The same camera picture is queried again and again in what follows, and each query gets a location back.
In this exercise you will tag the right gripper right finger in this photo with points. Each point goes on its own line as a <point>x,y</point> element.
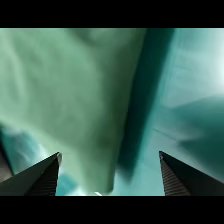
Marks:
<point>190,181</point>

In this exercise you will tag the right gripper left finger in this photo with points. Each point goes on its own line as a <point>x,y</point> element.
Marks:
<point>36,180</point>

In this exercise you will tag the olive green polo shirt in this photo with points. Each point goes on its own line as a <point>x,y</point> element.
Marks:
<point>66,93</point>

